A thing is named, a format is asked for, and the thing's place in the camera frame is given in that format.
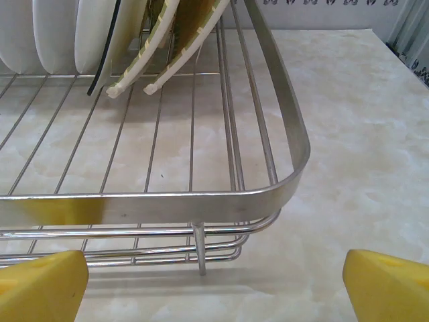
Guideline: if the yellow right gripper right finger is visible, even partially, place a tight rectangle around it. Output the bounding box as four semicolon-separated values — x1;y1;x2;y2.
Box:
341;248;429;322

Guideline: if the round white plate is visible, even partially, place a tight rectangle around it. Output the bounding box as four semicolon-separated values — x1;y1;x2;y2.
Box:
0;0;41;75

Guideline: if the steel wire dish rack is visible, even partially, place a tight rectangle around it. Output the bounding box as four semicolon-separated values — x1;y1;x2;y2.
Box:
0;0;311;276

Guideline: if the aluminium frame post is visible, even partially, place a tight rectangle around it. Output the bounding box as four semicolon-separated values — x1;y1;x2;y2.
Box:
385;0;429;87

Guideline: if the round plate red characters print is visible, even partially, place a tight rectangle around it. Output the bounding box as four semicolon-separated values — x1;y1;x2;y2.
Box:
74;0;118;75

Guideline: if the round plate orange sunburst print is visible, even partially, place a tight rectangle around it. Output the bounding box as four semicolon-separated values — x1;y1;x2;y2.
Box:
32;0;81;75

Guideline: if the white plate with black rim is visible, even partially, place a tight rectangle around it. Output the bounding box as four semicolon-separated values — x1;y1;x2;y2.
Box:
86;0;150;97

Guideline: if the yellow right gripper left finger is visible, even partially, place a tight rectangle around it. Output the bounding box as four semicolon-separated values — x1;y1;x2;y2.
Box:
0;250;90;322

